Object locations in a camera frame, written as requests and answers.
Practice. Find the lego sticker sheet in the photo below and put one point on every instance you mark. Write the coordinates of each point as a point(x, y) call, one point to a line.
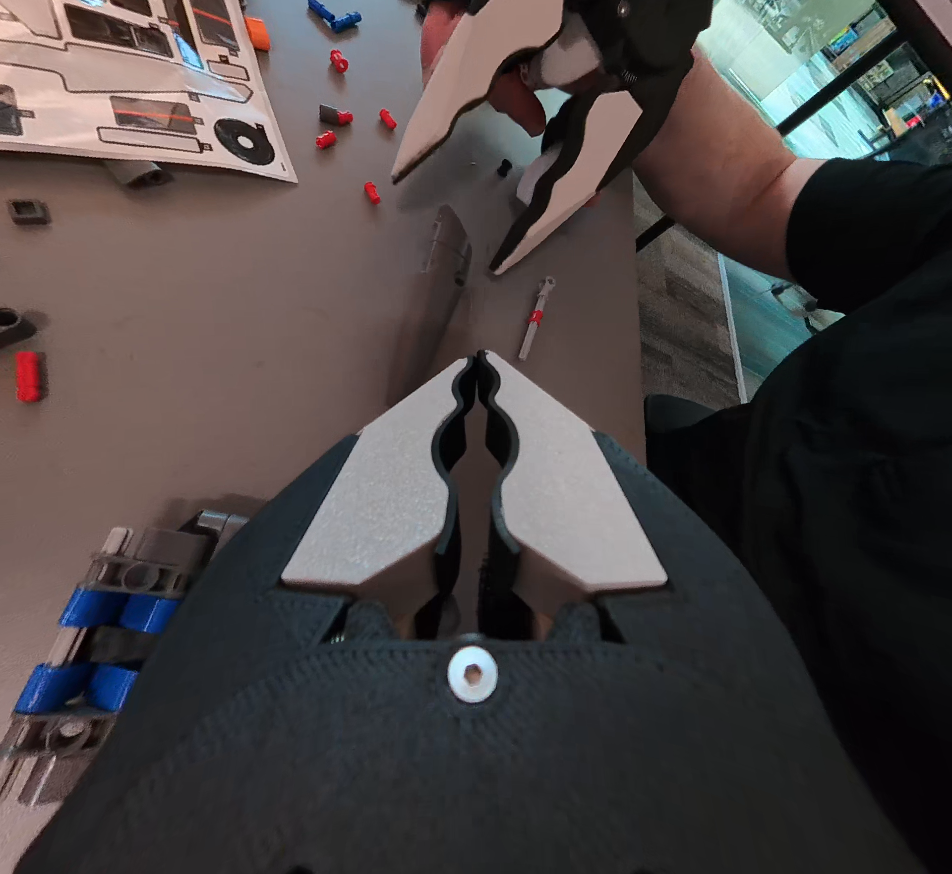
point(111, 71)

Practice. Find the orange lego piece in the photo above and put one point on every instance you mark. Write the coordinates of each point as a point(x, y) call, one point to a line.
point(256, 32)

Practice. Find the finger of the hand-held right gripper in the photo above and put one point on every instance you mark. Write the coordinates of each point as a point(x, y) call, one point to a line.
point(491, 48)
point(595, 160)

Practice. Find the grey double lego connector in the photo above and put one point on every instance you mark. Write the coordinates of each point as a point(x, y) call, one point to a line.
point(137, 173)

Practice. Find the small dark grey lego bush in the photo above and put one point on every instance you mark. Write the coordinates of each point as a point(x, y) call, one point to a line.
point(329, 113)

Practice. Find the blue angled lego beam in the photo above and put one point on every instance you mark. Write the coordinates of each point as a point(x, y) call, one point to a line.
point(333, 15)

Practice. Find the person's black shirt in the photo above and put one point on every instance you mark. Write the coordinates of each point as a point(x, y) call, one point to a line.
point(855, 517)

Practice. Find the red lego pin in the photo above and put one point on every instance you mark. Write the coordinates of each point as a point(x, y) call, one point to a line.
point(30, 376)

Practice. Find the long grey lego axle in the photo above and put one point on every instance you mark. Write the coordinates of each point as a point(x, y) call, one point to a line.
point(529, 331)

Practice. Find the grey blue lego wing assembly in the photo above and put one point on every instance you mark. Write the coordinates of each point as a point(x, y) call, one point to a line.
point(141, 569)

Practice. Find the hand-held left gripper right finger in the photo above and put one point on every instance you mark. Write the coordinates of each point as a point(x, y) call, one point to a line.
point(573, 517)

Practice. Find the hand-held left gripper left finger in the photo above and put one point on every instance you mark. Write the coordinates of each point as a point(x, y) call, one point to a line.
point(372, 509)

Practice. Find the small square grey lego piece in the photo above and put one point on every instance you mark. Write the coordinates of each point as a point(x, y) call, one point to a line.
point(18, 212)

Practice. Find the scattered small red lego bushes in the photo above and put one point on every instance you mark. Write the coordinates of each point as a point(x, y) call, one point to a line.
point(372, 192)

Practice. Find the dark grey tapered lego panel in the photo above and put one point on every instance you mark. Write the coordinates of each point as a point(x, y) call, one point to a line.
point(435, 309)

